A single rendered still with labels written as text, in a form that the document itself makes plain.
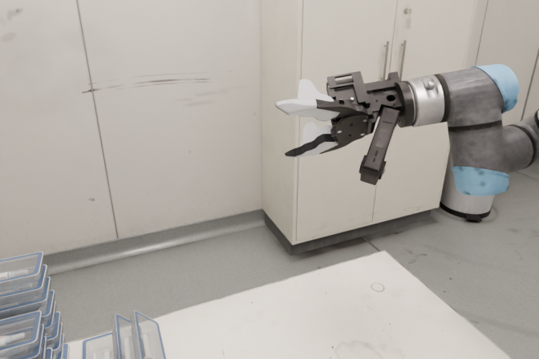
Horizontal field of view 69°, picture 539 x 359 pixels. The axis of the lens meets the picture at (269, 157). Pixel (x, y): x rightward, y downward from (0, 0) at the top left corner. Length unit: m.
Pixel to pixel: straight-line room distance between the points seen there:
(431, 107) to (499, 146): 0.11
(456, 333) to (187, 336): 0.46
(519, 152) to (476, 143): 0.08
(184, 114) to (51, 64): 0.62
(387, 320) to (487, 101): 0.41
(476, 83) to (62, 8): 1.65
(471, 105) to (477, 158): 0.08
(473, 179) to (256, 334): 0.43
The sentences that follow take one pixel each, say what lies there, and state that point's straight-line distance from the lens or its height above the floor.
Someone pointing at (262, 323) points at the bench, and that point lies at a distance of 0.76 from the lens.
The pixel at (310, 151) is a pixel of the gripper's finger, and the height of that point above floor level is 1.05.
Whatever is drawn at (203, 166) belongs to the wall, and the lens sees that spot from 2.16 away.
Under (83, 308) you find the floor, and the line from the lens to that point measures 2.05.
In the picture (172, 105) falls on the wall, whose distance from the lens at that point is 2.02.
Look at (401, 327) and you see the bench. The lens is 0.78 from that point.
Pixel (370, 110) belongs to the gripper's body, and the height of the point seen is 1.13.
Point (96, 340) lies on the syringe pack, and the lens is 0.75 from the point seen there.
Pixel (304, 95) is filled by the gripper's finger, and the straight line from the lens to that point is 0.56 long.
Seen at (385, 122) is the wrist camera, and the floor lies 1.12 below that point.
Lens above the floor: 1.29
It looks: 22 degrees down
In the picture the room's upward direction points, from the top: straight up
